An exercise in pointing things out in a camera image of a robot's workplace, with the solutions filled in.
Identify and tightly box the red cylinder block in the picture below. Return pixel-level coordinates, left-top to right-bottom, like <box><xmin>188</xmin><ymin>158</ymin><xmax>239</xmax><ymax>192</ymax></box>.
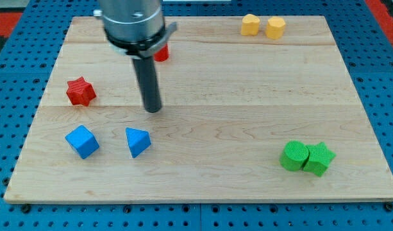
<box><xmin>153</xmin><ymin>43</ymin><xmax>169</xmax><ymax>62</ymax></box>

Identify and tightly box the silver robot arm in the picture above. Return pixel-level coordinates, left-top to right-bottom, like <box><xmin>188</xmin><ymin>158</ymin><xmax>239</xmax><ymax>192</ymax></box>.
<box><xmin>93</xmin><ymin>0</ymin><xmax>178</xmax><ymax>59</ymax></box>

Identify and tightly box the light wooden board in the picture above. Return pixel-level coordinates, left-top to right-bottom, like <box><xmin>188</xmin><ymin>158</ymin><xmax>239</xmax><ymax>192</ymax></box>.
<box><xmin>4</xmin><ymin>16</ymin><xmax>393</xmax><ymax>204</ymax></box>

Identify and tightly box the yellow heart block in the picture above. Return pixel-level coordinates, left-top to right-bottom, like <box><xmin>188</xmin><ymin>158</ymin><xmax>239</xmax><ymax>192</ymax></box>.
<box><xmin>240</xmin><ymin>14</ymin><xmax>261</xmax><ymax>36</ymax></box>

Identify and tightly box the black cylindrical pointer rod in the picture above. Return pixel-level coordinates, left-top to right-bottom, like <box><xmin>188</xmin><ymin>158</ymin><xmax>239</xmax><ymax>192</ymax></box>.
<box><xmin>132</xmin><ymin>56</ymin><xmax>162</xmax><ymax>113</ymax></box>

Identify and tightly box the green cylinder block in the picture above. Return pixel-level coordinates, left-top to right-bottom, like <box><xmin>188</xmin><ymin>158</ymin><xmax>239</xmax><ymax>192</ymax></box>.
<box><xmin>280</xmin><ymin>141</ymin><xmax>309</xmax><ymax>171</ymax></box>

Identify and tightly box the blue cube block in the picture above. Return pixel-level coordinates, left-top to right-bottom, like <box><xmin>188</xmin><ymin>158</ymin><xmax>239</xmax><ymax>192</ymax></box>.
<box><xmin>65</xmin><ymin>125</ymin><xmax>99</xmax><ymax>159</ymax></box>

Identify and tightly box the green star block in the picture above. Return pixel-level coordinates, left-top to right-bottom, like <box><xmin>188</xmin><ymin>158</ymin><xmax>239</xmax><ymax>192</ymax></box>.
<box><xmin>303</xmin><ymin>142</ymin><xmax>336</xmax><ymax>176</ymax></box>

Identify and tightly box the red star block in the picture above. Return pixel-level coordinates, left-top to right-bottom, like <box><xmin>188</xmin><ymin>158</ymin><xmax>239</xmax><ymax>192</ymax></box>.
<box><xmin>66</xmin><ymin>76</ymin><xmax>96</xmax><ymax>107</ymax></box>

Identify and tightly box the blue triangular prism block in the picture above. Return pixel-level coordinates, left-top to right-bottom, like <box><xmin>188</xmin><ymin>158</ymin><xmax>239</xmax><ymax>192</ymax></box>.
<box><xmin>126</xmin><ymin>128</ymin><xmax>151</xmax><ymax>158</ymax></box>

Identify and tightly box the yellow hexagon block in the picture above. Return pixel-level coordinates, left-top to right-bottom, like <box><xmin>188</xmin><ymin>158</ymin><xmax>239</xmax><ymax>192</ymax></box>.
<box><xmin>265</xmin><ymin>16</ymin><xmax>286</xmax><ymax>40</ymax></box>

